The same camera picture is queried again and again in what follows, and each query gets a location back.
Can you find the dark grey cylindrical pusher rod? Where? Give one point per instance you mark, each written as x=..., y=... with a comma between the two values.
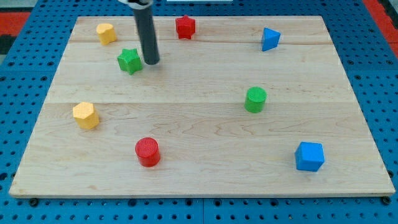
x=147, y=36

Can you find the red star block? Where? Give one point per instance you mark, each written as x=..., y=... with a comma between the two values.
x=185, y=27

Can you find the green cylinder block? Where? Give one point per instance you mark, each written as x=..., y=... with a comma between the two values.
x=255, y=99

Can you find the yellow heart block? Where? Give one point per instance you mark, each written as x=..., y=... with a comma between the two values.
x=106, y=33

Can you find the red cylinder block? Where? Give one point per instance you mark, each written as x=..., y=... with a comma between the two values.
x=147, y=152

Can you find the green star block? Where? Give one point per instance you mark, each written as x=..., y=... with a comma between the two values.
x=129, y=61

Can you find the light wooden board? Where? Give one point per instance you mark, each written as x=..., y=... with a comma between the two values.
x=192, y=104

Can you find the blue cube block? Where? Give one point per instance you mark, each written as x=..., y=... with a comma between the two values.
x=309, y=156

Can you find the yellow hexagon block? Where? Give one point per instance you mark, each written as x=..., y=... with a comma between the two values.
x=85, y=115

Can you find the white rod mount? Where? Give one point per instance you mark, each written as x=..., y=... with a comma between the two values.
x=137, y=4

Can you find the blue triangular prism block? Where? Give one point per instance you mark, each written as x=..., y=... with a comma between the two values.
x=270, y=39

